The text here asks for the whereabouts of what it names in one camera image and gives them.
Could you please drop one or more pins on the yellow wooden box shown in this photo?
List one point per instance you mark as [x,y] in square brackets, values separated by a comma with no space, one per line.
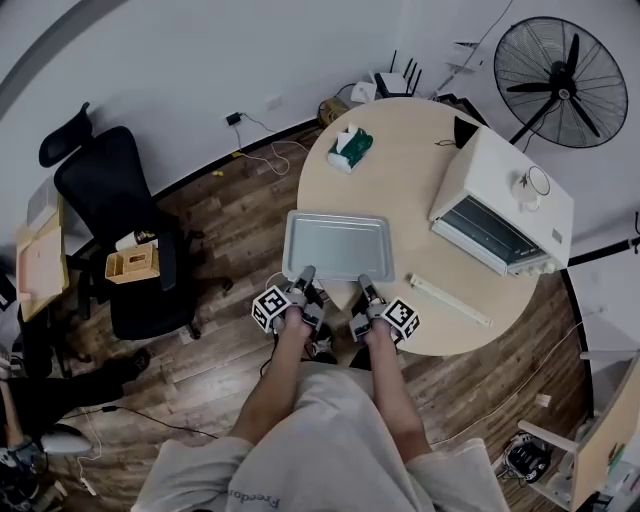
[140,262]

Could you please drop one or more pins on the small paper scrap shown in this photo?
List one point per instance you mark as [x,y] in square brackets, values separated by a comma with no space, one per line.
[543,400]

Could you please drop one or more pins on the green tissue pack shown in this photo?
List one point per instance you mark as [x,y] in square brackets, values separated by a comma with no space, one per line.
[355,147]

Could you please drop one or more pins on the person's black shoe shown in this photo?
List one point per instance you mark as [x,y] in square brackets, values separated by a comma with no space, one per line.
[360,359]
[322,350]

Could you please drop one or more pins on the small white box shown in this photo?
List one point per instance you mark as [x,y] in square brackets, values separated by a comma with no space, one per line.
[363,92]

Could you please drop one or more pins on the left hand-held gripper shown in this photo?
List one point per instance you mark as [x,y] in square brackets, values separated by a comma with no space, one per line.
[270,307]

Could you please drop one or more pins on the black harness device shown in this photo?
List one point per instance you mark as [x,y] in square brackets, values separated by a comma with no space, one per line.
[527,457]

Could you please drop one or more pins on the white wall outlet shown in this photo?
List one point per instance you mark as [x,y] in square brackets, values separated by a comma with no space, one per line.
[273,101]

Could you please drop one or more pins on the white router with black antennas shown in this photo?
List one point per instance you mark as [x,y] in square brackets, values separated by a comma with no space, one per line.
[392,82]

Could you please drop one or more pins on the small wooden desk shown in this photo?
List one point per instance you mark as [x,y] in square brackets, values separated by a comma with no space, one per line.
[42,260]

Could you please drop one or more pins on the black power adapter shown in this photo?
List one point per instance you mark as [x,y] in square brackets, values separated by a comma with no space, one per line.
[233,119]

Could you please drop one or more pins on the silver metal baking tray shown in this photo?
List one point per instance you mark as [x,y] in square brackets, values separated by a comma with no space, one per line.
[337,245]

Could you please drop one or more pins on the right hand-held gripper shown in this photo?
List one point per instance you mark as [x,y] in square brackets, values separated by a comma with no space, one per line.
[400,317]

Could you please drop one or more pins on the person's left forearm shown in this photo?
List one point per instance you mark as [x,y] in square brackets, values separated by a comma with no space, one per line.
[277,380]

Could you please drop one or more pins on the white mug with dark rim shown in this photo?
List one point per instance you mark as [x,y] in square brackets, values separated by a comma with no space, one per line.
[527,192]

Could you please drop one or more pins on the wooden desk with white frame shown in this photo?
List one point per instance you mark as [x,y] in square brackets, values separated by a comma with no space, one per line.
[605,440]

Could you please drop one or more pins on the flat black pad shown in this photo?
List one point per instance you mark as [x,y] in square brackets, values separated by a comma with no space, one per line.
[462,131]

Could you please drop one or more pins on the grey wall rail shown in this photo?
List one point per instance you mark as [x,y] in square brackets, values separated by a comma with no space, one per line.
[35,60]

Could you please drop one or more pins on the black standing fan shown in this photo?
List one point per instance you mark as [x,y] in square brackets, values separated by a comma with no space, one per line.
[562,92]

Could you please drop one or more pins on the person's left black shoe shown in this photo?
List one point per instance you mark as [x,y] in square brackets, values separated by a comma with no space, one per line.
[322,350]

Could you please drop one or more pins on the person's right black shoe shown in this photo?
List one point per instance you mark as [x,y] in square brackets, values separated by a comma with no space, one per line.
[360,359]

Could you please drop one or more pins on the person's right forearm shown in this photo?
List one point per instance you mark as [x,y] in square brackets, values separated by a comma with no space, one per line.
[395,390]

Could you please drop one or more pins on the white toaster oven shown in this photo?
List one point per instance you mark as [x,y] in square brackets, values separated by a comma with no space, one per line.
[490,170]

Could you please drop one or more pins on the long white plastic strip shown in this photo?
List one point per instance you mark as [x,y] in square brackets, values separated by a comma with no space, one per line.
[450,299]

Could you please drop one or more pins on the white paper cup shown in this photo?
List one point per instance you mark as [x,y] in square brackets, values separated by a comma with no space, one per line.
[125,241]

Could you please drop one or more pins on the black office chair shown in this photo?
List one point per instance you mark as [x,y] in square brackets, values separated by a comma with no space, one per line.
[105,200]

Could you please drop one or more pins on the person's light grey shirt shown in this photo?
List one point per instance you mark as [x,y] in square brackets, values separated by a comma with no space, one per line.
[325,440]

